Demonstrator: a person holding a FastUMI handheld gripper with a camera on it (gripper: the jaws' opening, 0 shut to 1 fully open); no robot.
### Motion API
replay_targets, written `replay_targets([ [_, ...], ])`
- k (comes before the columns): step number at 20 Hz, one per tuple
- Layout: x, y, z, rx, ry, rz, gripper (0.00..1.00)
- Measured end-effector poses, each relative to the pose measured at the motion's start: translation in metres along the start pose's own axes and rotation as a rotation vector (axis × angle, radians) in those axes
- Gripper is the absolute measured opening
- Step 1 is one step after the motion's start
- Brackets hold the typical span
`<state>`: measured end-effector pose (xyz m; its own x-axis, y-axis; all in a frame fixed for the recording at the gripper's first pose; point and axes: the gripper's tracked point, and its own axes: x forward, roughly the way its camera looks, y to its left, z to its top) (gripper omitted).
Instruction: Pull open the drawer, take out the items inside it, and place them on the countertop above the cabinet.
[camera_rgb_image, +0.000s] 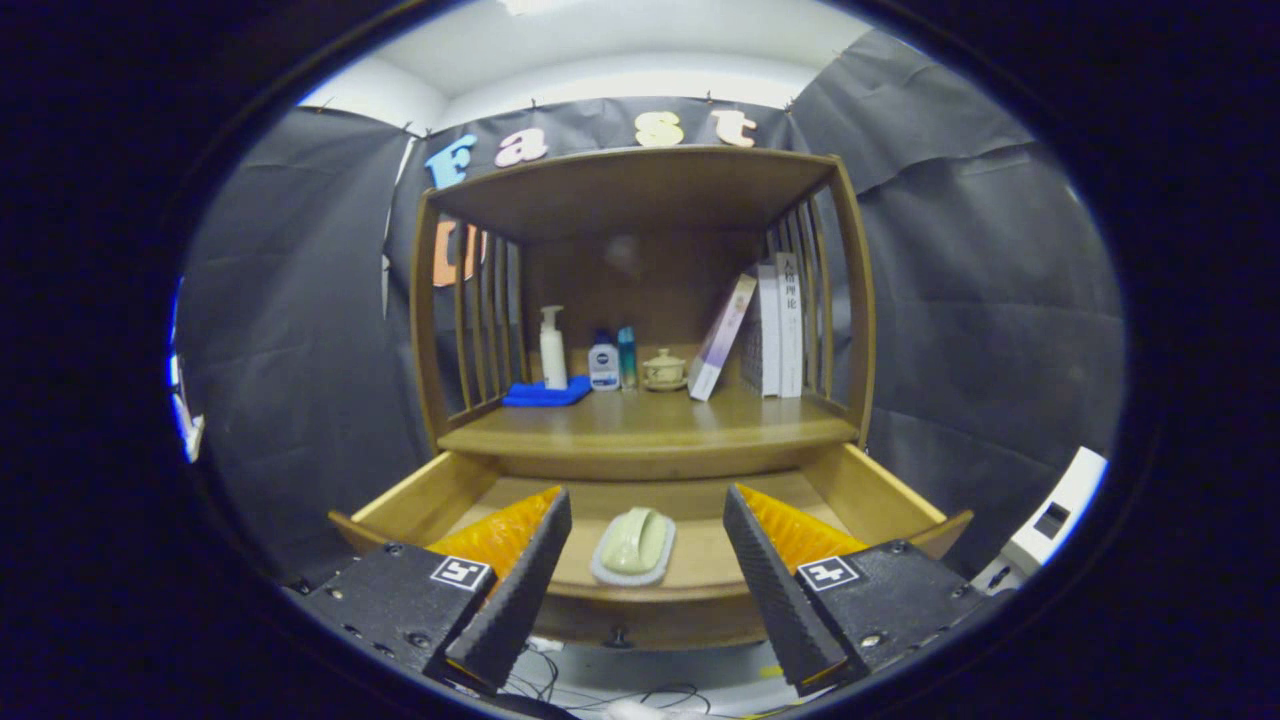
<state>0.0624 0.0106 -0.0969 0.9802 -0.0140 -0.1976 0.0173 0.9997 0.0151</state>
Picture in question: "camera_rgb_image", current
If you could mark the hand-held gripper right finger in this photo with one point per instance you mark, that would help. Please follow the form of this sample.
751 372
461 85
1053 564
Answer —
780 600

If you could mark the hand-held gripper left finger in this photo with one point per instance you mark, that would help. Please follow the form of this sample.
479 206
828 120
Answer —
520 600

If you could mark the green scrub brush grey base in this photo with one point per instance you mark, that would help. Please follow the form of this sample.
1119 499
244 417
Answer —
632 540

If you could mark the wooden countertop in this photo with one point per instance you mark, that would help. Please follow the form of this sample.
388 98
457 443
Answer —
650 425

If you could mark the brown wooden cabinet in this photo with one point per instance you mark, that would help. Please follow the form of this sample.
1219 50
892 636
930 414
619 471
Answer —
640 190

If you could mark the blue folded cloth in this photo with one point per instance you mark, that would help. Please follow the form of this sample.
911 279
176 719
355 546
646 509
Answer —
540 396

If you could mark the white pump bottle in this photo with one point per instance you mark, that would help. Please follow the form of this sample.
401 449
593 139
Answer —
553 360

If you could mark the white bottle with blue cap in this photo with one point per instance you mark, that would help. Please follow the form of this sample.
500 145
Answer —
603 368

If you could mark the white book with black characters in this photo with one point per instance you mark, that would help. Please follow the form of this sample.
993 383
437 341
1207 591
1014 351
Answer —
790 350

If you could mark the dark patterned book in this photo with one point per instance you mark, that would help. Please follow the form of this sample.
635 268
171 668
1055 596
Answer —
752 350

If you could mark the beige lidded teacup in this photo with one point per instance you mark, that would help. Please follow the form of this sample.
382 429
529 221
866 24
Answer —
664 370

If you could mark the plain white book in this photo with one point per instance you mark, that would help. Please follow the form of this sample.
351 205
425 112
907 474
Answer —
770 340

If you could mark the purple cover book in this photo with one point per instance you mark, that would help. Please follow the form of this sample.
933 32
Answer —
720 340

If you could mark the slim teal bottle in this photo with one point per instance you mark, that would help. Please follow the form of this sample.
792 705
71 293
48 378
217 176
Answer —
627 355

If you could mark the white box device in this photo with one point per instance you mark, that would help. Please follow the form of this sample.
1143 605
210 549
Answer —
1060 510

